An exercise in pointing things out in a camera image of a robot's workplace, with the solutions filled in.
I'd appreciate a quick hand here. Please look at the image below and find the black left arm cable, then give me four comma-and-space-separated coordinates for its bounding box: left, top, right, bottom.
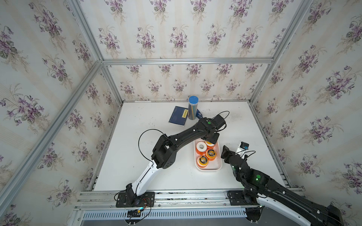
138, 128, 165, 170

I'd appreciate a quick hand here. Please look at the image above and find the white plastic storage box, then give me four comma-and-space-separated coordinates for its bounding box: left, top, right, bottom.
194, 139, 222, 172

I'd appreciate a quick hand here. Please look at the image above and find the striped cylinder with blue lid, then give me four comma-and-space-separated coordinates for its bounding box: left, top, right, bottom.
188, 96, 199, 120

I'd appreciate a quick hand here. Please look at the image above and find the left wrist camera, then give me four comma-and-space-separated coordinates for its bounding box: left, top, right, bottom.
212, 114, 226, 131

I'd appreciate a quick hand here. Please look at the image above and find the dark blue book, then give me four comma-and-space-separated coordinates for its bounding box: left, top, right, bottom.
169, 106, 189, 126

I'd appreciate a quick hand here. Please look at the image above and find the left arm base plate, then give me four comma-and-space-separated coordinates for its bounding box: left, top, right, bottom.
116, 192, 156, 208

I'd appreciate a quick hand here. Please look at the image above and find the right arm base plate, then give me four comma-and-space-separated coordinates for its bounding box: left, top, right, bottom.
227, 189, 259, 206

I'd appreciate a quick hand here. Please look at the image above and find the aluminium mounting rail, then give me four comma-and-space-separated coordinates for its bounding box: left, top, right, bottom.
73, 186, 309, 211

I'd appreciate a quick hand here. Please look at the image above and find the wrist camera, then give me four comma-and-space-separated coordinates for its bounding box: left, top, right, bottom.
237, 142, 249, 155
212, 114, 226, 131

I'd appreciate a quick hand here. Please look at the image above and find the small circuit board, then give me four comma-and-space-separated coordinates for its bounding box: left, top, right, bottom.
127, 209, 143, 218

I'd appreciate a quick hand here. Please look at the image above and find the yellow black tape roll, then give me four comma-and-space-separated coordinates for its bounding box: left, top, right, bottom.
196, 155, 209, 169
205, 149, 217, 161

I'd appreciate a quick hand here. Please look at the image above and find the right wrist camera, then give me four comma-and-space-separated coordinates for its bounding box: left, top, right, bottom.
237, 142, 249, 155

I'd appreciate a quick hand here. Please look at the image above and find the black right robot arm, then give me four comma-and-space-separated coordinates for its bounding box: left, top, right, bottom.
221, 146, 344, 226

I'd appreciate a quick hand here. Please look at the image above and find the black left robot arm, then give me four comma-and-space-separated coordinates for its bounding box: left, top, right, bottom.
125, 115, 226, 206

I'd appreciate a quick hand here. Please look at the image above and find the orange tape roll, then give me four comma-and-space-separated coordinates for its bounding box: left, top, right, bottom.
196, 141, 207, 155
205, 141, 215, 149

